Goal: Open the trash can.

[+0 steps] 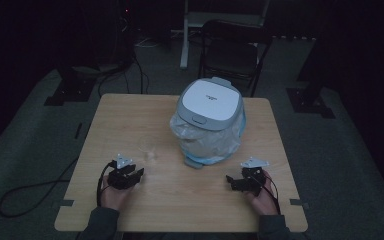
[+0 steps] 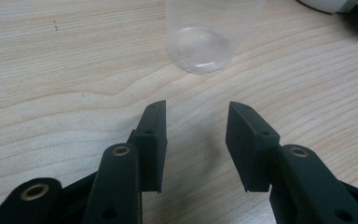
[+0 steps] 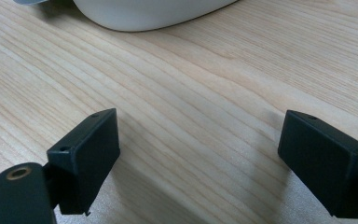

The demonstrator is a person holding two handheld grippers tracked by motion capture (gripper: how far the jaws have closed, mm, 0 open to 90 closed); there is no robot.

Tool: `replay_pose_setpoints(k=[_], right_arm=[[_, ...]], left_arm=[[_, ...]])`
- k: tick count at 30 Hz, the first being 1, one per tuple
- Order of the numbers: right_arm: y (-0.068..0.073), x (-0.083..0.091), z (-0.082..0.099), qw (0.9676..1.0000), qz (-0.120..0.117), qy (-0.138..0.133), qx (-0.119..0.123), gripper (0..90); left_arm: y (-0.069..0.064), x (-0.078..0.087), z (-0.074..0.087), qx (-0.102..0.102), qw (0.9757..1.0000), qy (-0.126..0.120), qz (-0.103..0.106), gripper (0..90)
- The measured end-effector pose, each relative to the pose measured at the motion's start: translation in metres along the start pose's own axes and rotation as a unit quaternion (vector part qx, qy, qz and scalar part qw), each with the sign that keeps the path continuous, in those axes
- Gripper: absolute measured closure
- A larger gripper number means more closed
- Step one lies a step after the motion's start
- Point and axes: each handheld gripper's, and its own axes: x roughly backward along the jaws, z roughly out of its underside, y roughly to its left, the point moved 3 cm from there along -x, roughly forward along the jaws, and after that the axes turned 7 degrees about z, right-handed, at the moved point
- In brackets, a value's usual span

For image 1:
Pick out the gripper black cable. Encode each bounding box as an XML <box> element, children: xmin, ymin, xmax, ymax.
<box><xmin>250</xmin><ymin>170</ymin><xmax>282</xmax><ymax>215</ymax></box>
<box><xmin>96</xmin><ymin>160</ymin><xmax>118</xmax><ymax>208</ymax></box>

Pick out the clear plastic trash bag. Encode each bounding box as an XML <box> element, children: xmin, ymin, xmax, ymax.
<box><xmin>169</xmin><ymin>107</ymin><xmax>247</xmax><ymax>165</ymax></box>

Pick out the white lidded trash can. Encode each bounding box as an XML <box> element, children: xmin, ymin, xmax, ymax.
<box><xmin>175</xmin><ymin>76</ymin><xmax>246</xmax><ymax>169</ymax></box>

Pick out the black folding chair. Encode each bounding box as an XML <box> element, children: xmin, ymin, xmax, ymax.
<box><xmin>197</xmin><ymin>19</ymin><xmax>274</xmax><ymax>98</ymax></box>

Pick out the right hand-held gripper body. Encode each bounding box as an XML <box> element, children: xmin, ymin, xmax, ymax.
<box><xmin>230</xmin><ymin>156</ymin><xmax>270</xmax><ymax>197</ymax></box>

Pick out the person's left hand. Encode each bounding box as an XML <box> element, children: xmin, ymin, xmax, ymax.
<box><xmin>100</xmin><ymin>173</ymin><xmax>135</xmax><ymax>212</ymax></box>

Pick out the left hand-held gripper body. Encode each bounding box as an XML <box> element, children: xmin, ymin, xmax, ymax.
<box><xmin>107</xmin><ymin>153</ymin><xmax>142</xmax><ymax>191</ymax></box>

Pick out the clear plastic cup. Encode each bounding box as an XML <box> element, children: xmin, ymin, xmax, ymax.
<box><xmin>137</xmin><ymin>134</ymin><xmax>157</xmax><ymax>160</ymax></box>

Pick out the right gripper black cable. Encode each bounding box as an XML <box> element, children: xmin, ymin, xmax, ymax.
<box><xmin>250</xmin><ymin>170</ymin><xmax>282</xmax><ymax>215</ymax></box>

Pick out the black stand base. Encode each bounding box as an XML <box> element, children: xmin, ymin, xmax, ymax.
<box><xmin>285</xmin><ymin>87</ymin><xmax>336</xmax><ymax>120</ymax></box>
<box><xmin>43</xmin><ymin>65</ymin><xmax>97</xmax><ymax>107</ymax></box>

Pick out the white metal stand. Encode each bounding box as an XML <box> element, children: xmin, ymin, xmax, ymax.
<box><xmin>179</xmin><ymin>0</ymin><xmax>270</xmax><ymax>70</ymax></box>

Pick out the black floor cable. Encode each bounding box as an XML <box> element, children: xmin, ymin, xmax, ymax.
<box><xmin>0</xmin><ymin>156</ymin><xmax>80</xmax><ymax>219</ymax></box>

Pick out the grey tape strip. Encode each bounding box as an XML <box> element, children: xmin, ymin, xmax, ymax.
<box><xmin>51</xmin><ymin>199</ymin><xmax>75</xmax><ymax>208</ymax></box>
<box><xmin>289</xmin><ymin>198</ymin><xmax>310</xmax><ymax>210</ymax></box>

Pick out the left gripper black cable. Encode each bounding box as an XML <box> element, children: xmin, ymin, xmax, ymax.
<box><xmin>96</xmin><ymin>160</ymin><xmax>118</xmax><ymax>208</ymax></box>

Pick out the person's right hand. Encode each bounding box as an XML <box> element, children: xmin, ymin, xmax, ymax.
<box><xmin>245</xmin><ymin>169</ymin><xmax>280</xmax><ymax>217</ymax></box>

